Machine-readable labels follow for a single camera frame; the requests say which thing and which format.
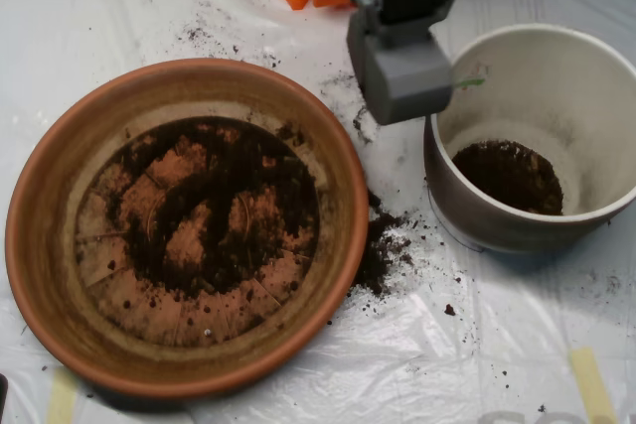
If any beige masking tape strip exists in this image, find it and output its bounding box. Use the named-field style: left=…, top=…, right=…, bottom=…
left=568, top=347, right=620, bottom=424
left=45, top=367, right=80, bottom=424

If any spilled dark soil pile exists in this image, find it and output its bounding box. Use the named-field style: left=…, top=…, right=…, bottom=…
left=350, top=190, right=413, bottom=299

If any white ceramic pot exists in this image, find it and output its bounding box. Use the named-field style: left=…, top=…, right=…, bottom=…
left=423, top=22, right=636, bottom=254

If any white plastic cover sheet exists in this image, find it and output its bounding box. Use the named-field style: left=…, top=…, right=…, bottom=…
left=0, top=0, right=636, bottom=424

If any terracotta plant saucer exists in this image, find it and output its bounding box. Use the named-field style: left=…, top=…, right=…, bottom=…
left=4, top=57, right=370, bottom=400

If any green label sticker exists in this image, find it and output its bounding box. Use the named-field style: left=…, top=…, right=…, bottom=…
left=451, top=62, right=491, bottom=92

